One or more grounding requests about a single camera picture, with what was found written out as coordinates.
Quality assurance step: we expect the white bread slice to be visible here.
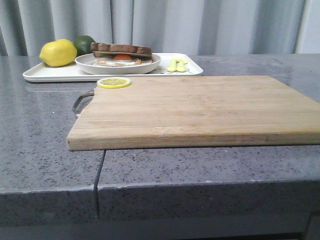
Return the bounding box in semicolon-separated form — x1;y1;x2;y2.
90;42;152;56

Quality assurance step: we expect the white round plate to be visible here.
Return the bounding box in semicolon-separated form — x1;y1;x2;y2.
75;53;162;75

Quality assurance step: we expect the white rectangular tray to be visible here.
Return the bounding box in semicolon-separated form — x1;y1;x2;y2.
23;53;203;83

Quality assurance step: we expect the bottom bread slice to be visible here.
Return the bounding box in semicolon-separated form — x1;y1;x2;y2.
93;51;152;65

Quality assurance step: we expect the light green plastic piece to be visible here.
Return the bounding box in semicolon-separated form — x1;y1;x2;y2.
167;57;188;73

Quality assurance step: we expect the yellow lemon slice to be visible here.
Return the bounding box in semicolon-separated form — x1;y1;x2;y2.
97;77;132;89

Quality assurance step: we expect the fried egg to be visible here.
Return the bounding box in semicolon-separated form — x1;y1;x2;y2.
95;54;142;67

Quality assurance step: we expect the wooden cutting board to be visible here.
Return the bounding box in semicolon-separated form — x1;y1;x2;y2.
67;75;320;151

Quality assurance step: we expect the grey curtain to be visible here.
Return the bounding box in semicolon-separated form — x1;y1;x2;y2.
0;0;320;56

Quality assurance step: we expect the green lime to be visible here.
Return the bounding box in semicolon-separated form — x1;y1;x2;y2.
73;35;96;56

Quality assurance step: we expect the metal cutting board handle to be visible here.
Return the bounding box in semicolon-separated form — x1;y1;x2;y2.
72;88;96;118

